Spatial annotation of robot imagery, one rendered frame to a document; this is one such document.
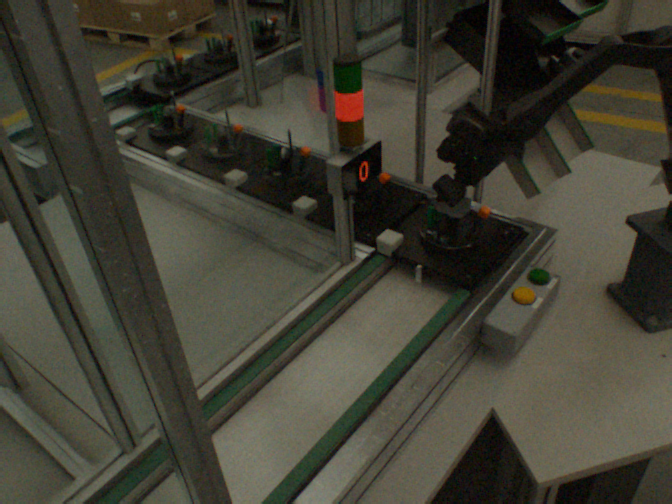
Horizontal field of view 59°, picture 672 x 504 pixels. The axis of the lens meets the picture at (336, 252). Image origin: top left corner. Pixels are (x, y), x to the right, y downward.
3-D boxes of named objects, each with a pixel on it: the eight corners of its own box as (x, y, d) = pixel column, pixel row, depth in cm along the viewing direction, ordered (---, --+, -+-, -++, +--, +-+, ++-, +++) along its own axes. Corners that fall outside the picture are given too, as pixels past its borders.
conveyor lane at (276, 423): (517, 264, 142) (523, 230, 136) (275, 549, 92) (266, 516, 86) (416, 226, 157) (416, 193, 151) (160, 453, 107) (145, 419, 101)
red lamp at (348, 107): (369, 113, 108) (368, 87, 105) (352, 123, 105) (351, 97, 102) (347, 107, 111) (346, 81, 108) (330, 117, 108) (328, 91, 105)
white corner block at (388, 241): (404, 248, 135) (404, 234, 132) (392, 259, 132) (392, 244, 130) (387, 241, 137) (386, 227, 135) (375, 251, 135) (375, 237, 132)
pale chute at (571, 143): (581, 153, 156) (595, 146, 152) (552, 172, 149) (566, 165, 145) (526, 61, 156) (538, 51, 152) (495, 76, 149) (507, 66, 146)
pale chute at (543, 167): (558, 178, 147) (572, 172, 143) (526, 200, 140) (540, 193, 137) (500, 80, 147) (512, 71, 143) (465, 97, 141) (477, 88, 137)
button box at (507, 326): (557, 297, 126) (562, 274, 123) (512, 358, 114) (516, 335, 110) (526, 284, 130) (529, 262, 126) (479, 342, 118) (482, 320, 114)
